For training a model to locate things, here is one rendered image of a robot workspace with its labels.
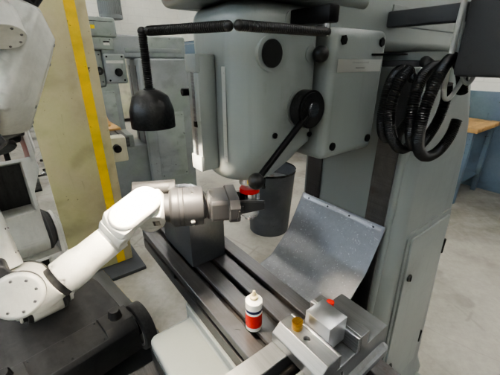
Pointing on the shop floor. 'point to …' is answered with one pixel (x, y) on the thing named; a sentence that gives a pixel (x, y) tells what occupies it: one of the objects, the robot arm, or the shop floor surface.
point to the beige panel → (78, 134)
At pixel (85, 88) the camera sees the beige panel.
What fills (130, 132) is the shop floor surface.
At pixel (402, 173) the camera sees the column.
